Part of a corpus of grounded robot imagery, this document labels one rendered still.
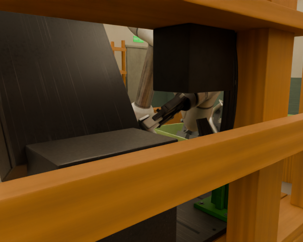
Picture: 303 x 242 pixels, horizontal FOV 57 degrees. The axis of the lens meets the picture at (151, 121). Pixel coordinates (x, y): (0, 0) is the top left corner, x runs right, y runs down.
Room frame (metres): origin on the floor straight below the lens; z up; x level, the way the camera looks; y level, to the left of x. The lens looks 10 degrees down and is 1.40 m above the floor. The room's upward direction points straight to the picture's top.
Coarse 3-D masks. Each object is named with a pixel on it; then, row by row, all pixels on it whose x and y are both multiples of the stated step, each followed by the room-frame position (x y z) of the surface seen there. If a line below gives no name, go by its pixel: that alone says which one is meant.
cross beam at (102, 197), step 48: (192, 144) 0.47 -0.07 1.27; (240, 144) 0.53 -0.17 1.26; (288, 144) 0.67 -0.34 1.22; (0, 192) 0.27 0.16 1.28; (48, 192) 0.29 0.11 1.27; (96, 192) 0.32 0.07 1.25; (144, 192) 0.37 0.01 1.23; (192, 192) 0.44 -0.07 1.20; (0, 240) 0.25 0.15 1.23; (48, 240) 0.28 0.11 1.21; (96, 240) 0.32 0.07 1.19
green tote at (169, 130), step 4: (168, 124) 2.30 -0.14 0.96; (172, 124) 2.32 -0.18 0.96; (176, 124) 2.34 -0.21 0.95; (180, 124) 2.36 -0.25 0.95; (156, 128) 2.23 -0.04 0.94; (160, 128) 2.25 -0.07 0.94; (164, 128) 2.28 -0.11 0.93; (168, 128) 2.30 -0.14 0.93; (172, 128) 2.32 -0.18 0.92; (176, 128) 2.34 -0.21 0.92; (180, 128) 2.36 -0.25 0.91; (156, 132) 2.10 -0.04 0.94; (160, 132) 2.04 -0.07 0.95; (164, 132) 2.00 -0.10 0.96; (168, 132) 2.30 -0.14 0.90; (172, 132) 2.32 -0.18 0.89; (176, 132) 2.34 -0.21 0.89; (172, 136) 1.92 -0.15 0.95; (176, 136) 1.88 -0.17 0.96; (180, 140) 1.84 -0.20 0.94
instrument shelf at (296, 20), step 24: (0, 0) 0.43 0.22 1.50; (24, 0) 0.43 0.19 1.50; (48, 0) 0.43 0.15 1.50; (72, 0) 0.43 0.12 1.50; (96, 0) 0.43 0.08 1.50; (120, 0) 0.43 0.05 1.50; (144, 0) 0.43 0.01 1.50; (168, 0) 0.43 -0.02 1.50; (192, 0) 0.45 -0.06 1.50; (216, 0) 0.49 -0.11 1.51; (240, 0) 0.53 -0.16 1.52; (264, 0) 0.59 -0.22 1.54; (120, 24) 0.64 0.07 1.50; (144, 24) 0.64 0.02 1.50; (168, 24) 0.64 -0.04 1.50; (216, 24) 0.64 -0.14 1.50; (240, 24) 0.64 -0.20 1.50; (264, 24) 0.64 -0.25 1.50; (288, 24) 0.66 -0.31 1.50
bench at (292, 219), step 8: (280, 200) 1.07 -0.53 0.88; (288, 200) 1.07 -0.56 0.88; (280, 208) 1.00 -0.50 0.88; (288, 208) 1.00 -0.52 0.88; (296, 208) 1.00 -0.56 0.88; (280, 216) 0.94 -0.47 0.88; (288, 216) 0.94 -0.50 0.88; (296, 216) 0.94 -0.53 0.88; (280, 224) 0.89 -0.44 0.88; (288, 224) 0.89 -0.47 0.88; (296, 224) 0.89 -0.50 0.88; (280, 232) 0.84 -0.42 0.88; (288, 232) 0.84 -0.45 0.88; (296, 232) 0.86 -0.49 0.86; (216, 240) 0.79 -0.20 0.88; (224, 240) 0.79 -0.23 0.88; (280, 240) 0.79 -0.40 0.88; (288, 240) 0.82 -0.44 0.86; (296, 240) 0.88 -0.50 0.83
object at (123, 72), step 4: (124, 40) 7.55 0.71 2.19; (112, 44) 7.80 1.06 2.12; (124, 44) 7.55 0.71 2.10; (112, 48) 7.19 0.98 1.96; (116, 48) 7.29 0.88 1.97; (120, 48) 7.39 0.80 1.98; (124, 48) 7.49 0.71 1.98; (124, 52) 7.54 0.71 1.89; (124, 56) 7.54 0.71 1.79; (124, 60) 7.54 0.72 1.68; (124, 64) 7.54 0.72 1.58; (124, 68) 7.54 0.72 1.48; (120, 72) 7.38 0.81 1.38; (124, 72) 7.48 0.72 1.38; (124, 76) 7.53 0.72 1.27; (124, 80) 7.53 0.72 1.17
